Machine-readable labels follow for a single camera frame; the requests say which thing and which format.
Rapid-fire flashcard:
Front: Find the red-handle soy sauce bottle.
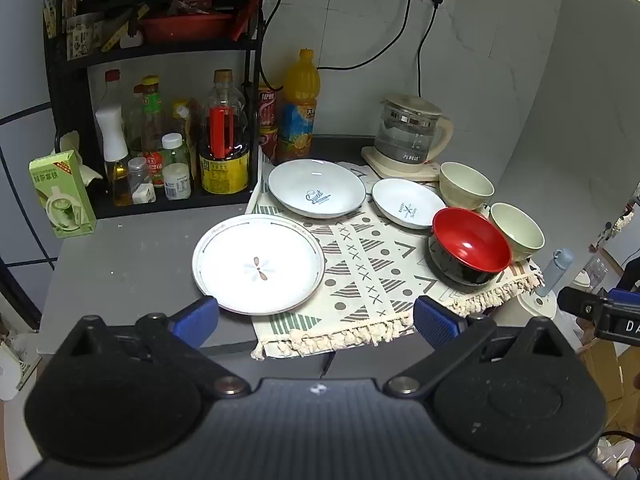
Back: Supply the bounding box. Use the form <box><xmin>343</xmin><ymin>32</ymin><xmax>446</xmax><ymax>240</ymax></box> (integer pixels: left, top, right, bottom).
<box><xmin>199</xmin><ymin>69</ymin><xmax>251</xmax><ymax>196</ymax></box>

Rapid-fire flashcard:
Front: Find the cardboard box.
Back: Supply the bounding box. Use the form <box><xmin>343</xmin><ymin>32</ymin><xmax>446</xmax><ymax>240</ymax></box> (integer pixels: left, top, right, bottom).
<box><xmin>575</xmin><ymin>342</ymin><xmax>640</xmax><ymax>441</ymax></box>

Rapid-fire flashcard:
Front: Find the red plastic basket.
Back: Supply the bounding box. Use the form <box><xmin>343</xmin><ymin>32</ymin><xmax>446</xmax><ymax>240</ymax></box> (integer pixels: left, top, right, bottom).
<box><xmin>137</xmin><ymin>10</ymin><xmax>233</xmax><ymax>43</ymax></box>

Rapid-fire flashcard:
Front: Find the white-cap plastic bottle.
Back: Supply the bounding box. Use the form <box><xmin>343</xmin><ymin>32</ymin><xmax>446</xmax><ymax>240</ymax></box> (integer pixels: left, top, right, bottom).
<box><xmin>161</xmin><ymin>132</ymin><xmax>193</xmax><ymax>201</ymax></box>

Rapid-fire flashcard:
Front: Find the white deep plate blue print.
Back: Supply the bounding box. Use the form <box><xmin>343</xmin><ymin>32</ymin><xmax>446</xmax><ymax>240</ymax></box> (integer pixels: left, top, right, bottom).
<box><xmin>267</xmin><ymin>159</ymin><xmax>367</xmax><ymax>219</ymax></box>

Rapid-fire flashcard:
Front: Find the green-label sauce bottle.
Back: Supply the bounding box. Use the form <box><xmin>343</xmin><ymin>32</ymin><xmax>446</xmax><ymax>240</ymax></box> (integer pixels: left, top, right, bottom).
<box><xmin>140</xmin><ymin>75</ymin><xmax>168</xmax><ymax>188</ymax></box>

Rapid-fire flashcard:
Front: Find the yellow-cap sauce bottle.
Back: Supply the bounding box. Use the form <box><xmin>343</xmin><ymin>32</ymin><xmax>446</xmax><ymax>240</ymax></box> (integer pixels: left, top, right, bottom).
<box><xmin>171</xmin><ymin>99</ymin><xmax>201</xmax><ymax>171</ymax></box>

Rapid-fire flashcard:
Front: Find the small white cross-print plate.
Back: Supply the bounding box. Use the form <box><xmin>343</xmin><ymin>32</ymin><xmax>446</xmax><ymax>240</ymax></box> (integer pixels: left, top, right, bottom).
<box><xmin>371</xmin><ymin>178</ymin><xmax>447</xmax><ymax>231</ymax></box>

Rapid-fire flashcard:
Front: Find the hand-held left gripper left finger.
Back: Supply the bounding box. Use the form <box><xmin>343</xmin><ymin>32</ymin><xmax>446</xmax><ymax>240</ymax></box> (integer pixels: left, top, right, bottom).
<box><xmin>65</xmin><ymin>296</ymin><xmax>251</xmax><ymax>400</ymax></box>

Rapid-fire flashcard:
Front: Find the black metal shelf rack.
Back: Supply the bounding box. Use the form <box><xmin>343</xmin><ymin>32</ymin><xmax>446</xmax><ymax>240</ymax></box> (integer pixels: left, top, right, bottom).
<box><xmin>42</xmin><ymin>0</ymin><xmax>268</xmax><ymax>220</ymax></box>

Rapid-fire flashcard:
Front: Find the glass electric kettle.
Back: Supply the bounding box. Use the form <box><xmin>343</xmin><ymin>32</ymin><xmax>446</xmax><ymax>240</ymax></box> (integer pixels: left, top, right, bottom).
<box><xmin>374</xmin><ymin>93</ymin><xmax>455</xmax><ymax>165</ymax></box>

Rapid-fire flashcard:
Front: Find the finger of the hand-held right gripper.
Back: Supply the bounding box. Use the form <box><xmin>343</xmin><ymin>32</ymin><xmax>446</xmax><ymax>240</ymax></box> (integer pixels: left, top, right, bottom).
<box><xmin>556</xmin><ymin>285</ymin><xmax>608</xmax><ymax>322</ymax></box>

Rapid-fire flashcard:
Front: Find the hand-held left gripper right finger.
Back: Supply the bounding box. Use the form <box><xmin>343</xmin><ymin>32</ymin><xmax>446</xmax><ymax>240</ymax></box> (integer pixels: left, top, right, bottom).
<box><xmin>382</xmin><ymin>295</ymin><xmax>576</xmax><ymax>401</ymax></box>

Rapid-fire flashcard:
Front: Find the clear plastic bottle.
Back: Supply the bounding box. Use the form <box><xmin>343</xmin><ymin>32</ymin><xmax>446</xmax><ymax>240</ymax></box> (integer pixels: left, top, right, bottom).
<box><xmin>582</xmin><ymin>255</ymin><xmax>608</xmax><ymax>291</ymax></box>

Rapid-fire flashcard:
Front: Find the orange juice bottle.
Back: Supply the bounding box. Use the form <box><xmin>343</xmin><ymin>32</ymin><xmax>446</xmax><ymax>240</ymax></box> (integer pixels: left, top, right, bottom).
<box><xmin>276</xmin><ymin>49</ymin><xmax>321</xmax><ymax>164</ymax></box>

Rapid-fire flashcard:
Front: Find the red and black bowl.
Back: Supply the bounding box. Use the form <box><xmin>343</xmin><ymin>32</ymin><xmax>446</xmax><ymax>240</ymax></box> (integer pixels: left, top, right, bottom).
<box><xmin>428</xmin><ymin>207</ymin><xmax>513</xmax><ymax>287</ymax></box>

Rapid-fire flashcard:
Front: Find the patterned fringed cloth mat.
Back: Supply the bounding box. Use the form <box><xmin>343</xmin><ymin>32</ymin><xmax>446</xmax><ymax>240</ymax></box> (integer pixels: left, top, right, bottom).
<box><xmin>245</xmin><ymin>152</ymin><xmax>546</xmax><ymax>362</ymax></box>

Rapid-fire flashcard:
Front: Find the cream bowl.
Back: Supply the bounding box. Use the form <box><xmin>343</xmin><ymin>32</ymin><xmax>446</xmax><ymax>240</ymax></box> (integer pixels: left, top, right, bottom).
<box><xmin>439</xmin><ymin>161</ymin><xmax>496</xmax><ymax>212</ymax></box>
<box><xmin>487</xmin><ymin>202</ymin><xmax>546</xmax><ymax>262</ymax></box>

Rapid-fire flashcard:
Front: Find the white-top oil spray bottle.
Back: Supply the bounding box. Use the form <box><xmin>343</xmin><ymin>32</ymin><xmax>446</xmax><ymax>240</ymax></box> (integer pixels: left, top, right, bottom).
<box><xmin>95</xmin><ymin>105</ymin><xmax>135</xmax><ymax>207</ymax></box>

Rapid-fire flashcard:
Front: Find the black power cable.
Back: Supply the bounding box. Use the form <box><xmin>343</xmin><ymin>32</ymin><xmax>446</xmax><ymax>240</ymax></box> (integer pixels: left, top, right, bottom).
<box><xmin>415</xmin><ymin>0</ymin><xmax>447</xmax><ymax>98</ymax></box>
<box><xmin>316</xmin><ymin>0</ymin><xmax>421</xmax><ymax>72</ymax></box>

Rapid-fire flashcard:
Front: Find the red drink can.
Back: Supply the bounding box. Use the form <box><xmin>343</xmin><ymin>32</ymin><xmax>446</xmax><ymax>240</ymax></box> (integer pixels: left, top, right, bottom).
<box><xmin>257</xmin><ymin>84</ymin><xmax>280</xmax><ymax>131</ymax></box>
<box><xmin>258</xmin><ymin>127</ymin><xmax>280</xmax><ymax>165</ymax></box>

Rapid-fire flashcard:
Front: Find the printed box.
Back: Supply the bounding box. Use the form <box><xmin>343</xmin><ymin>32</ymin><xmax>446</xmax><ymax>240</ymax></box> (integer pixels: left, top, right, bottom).
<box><xmin>66</xmin><ymin>12</ymin><xmax>101</xmax><ymax>58</ymax></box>

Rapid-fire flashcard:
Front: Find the crumpled cream cloth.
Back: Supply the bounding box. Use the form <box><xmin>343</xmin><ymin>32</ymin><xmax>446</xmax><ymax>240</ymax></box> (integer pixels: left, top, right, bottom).
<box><xmin>52</xmin><ymin>130</ymin><xmax>103</xmax><ymax>186</ymax></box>

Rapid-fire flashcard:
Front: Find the small glass shaker jar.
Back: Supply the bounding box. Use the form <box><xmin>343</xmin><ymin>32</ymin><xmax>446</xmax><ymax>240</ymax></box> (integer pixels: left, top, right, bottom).
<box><xmin>127</xmin><ymin>156</ymin><xmax>157</xmax><ymax>205</ymax></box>

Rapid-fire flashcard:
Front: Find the large white flower plate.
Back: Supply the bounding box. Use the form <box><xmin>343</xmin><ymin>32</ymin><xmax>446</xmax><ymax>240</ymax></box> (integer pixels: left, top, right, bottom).
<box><xmin>192</xmin><ymin>213</ymin><xmax>327</xmax><ymax>316</ymax></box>

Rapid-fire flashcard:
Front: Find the red-cap glass bottle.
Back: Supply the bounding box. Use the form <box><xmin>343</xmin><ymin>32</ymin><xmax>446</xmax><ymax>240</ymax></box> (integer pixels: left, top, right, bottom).
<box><xmin>102</xmin><ymin>69</ymin><xmax>126</xmax><ymax>111</ymax></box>

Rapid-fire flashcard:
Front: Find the cream kettle base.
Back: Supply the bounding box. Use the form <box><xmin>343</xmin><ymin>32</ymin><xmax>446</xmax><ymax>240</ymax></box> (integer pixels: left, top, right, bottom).
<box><xmin>361</xmin><ymin>146</ymin><xmax>443</xmax><ymax>182</ymax></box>

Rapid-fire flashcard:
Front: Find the green carton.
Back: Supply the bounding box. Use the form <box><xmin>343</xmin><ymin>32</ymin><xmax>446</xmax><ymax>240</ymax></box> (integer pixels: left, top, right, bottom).
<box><xmin>28</xmin><ymin>150</ymin><xmax>97</xmax><ymax>239</ymax></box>

